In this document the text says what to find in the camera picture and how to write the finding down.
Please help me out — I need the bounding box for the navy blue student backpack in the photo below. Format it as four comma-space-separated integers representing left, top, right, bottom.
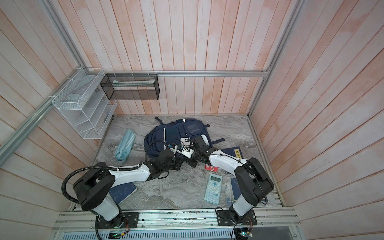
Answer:
144, 117, 225, 159

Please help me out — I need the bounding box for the blue notebook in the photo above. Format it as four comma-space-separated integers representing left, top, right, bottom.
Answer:
221, 147, 244, 159
231, 178, 268, 203
109, 183, 137, 204

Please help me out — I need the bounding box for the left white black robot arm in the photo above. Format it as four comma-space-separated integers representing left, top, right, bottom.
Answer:
66, 149, 183, 228

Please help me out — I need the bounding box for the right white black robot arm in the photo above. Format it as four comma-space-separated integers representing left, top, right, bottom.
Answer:
184, 136, 275, 222

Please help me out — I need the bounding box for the red small booklet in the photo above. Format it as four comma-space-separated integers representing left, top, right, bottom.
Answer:
205, 164, 218, 172

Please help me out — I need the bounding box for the light blue calculator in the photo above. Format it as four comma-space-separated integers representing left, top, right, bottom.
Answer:
204, 174, 223, 205

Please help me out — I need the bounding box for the light teal pencil pouch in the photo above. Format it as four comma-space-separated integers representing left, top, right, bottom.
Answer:
114, 129, 136, 163

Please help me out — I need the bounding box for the clear plastic ruler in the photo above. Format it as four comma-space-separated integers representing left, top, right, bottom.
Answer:
225, 184, 234, 207

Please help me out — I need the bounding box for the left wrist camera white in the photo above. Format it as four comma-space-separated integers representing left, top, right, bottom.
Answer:
168, 144, 194, 159

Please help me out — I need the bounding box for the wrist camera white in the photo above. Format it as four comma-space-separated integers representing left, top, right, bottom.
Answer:
168, 144, 194, 159
180, 138, 194, 152

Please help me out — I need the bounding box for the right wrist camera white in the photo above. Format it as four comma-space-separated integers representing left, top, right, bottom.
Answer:
180, 138, 194, 152

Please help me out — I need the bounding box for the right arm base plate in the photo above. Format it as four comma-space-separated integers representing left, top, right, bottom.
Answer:
215, 208, 258, 227

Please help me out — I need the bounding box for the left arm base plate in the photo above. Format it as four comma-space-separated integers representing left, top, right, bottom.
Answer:
96, 212, 140, 229

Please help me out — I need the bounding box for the black mesh wall basket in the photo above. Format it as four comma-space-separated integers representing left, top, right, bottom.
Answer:
101, 73, 160, 101

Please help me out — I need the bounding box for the aluminium front rail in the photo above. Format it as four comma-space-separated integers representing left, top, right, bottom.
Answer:
52, 207, 306, 240

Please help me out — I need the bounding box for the white wire mesh shelf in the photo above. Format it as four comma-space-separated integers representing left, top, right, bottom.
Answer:
52, 68, 117, 140

